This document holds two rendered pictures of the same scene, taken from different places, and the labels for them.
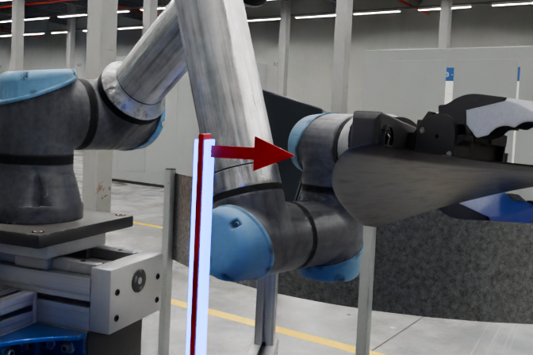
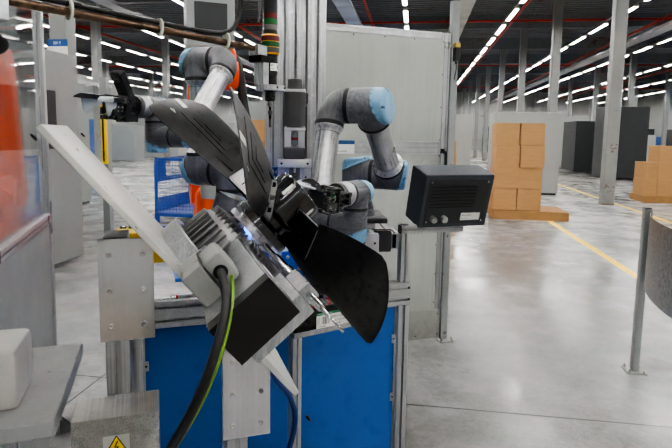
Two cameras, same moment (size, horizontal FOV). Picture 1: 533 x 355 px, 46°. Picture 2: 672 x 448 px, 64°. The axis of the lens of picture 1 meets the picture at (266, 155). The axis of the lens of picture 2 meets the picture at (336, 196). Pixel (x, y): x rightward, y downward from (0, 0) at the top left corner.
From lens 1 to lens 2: 1.53 m
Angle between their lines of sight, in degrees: 64
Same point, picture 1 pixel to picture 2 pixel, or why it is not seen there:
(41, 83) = (348, 163)
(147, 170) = not seen: outside the picture
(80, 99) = (364, 169)
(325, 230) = (333, 222)
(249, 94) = (316, 173)
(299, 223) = (322, 217)
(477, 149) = (316, 195)
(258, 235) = not seen: hidden behind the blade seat
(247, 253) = not seen: hidden behind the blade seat
